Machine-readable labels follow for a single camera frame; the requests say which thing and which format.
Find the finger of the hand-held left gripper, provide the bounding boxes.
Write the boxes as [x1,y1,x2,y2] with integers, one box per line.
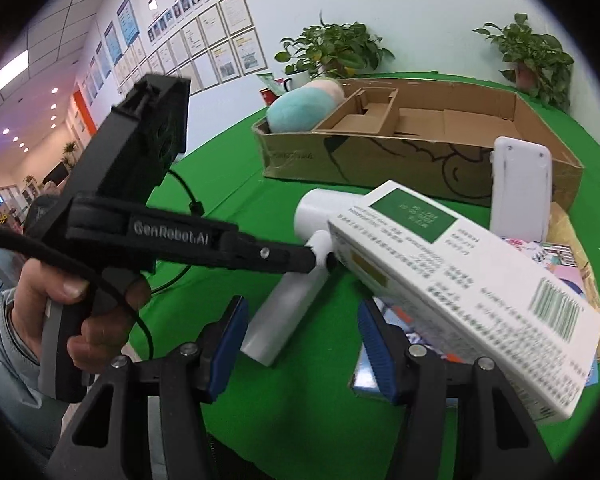
[218,231,337,276]

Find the large cardboard box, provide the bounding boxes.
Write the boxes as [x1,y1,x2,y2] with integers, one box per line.
[251,78,584,211]

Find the group of framed wall certificates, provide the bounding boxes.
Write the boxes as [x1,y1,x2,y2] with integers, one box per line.
[80,0,269,102]

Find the white rectangular device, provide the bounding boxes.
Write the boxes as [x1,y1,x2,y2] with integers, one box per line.
[490,136,553,242]

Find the person's left hand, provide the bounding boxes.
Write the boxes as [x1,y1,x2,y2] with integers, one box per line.
[10,259,152,376]

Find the white mug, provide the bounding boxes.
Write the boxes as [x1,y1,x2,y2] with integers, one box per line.
[282,71,312,94]

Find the yellow packet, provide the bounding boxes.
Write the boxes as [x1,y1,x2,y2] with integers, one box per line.
[547,201,600,361]

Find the ceiling light panel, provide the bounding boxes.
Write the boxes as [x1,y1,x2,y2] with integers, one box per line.
[0,52,32,92]

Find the leafy potted plant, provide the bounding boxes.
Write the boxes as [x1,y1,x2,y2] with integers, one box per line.
[275,10,396,81]

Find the potted plant in terracotta pot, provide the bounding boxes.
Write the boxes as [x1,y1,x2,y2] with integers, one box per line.
[472,12,576,111]

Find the blue wall posters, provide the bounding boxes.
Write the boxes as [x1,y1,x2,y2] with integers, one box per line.
[94,0,142,81]

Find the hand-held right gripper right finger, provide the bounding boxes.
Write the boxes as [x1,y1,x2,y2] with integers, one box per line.
[357,298,556,480]

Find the pastel plush toy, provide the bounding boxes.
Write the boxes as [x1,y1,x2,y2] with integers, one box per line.
[266,80,346,134]

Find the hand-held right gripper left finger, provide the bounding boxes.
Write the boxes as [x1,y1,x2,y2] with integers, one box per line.
[47,296,249,480]

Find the white box with green label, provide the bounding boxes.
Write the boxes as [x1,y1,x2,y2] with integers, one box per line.
[327,180,600,423]

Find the colourful cartoon printed box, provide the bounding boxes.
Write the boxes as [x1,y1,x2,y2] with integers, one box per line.
[349,237,600,402]

